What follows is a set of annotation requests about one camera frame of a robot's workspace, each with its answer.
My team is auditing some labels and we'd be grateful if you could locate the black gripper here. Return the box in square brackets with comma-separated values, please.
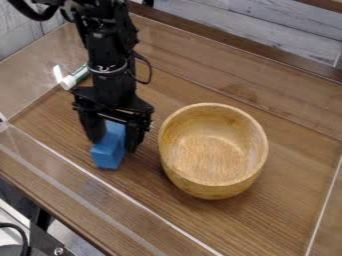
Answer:
[70, 87, 153, 153]

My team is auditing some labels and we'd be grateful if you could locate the black metal base bracket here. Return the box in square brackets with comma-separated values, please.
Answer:
[29, 225, 74, 256]

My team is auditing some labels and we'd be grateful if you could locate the black cable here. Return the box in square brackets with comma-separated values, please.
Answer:
[0, 222, 30, 256]

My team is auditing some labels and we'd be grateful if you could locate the clear acrylic front barrier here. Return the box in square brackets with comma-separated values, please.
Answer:
[0, 119, 223, 256]

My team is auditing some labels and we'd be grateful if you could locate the green and white marker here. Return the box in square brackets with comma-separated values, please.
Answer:
[52, 64, 89, 91]

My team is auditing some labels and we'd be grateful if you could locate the blue rectangular block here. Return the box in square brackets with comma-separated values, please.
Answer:
[89, 121, 125, 170]

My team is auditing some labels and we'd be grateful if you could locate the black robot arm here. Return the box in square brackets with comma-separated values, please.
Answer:
[7, 0, 153, 152]

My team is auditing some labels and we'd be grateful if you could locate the brown wooden bowl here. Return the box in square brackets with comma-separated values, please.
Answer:
[157, 103, 268, 200]

